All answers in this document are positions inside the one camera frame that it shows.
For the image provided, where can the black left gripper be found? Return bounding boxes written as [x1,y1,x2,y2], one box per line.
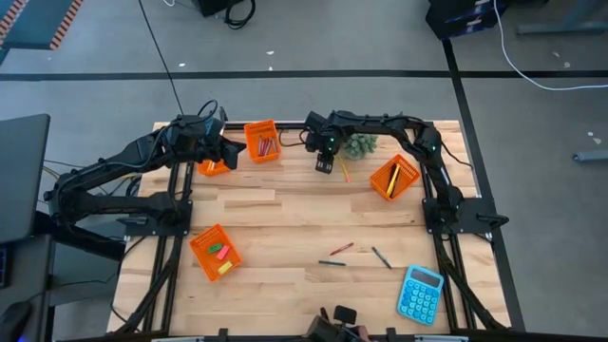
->
[178,116,247,171]

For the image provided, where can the yellow pencil orange tip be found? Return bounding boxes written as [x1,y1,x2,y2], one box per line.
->
[337,156,353,184]

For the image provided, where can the orange plastic mesh bin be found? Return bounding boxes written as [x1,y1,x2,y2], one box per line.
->
[188,223,244,283]
[369,152,422,202]
[243,119,283,164]
[197,159,233,178]

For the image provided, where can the green plant in white pot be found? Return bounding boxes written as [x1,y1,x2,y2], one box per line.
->
[340,132,380,162]

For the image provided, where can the dark pen on table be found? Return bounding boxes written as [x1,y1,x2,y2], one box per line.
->
[370,245,393,271]

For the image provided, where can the black and blue box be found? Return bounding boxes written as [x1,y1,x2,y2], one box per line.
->
[424,0,509,41]

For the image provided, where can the black handheld device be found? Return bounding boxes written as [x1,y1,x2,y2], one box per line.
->
[333,305,358,326]

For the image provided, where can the blue calculator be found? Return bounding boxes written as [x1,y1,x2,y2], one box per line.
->
[396,264,446,328]

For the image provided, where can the dark grey monitor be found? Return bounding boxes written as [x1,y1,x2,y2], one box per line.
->
[0,113,51,246]

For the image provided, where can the grey mat with striped edge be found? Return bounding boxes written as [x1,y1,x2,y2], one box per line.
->
[0,0,86,51]

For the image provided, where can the black desk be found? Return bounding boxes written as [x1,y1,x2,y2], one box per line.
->
[0,211,127,342]

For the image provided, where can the grey metal table leg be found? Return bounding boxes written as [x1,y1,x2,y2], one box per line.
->
[516,0,608,38]

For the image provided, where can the grey metal bar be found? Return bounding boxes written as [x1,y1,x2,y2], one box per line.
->
[571,149,608,165]

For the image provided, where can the black computer mouse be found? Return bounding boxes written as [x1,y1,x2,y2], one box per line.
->
[0,300,33,342]

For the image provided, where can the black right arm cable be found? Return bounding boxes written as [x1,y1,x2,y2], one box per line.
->
[277,127,310,148]

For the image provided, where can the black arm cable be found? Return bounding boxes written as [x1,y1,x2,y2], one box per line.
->
[195,98,220,125]
[277,127,310,148]

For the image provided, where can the black metal table frame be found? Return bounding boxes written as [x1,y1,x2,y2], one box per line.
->
[106,106,526,342]

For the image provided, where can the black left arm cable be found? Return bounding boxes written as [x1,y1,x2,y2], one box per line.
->
[195,98,220,125]

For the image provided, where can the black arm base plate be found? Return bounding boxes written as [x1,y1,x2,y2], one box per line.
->
[123,199,194,238]
[422,197,510,235]

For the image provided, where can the thin black cable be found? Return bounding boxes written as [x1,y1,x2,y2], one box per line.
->
[137,0,185,116]

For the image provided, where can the coiled black cable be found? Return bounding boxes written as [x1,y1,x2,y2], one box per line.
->
[222,0,257,30]

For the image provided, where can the white floor cable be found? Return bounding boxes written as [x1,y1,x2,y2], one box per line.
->
[491,0,608,92]

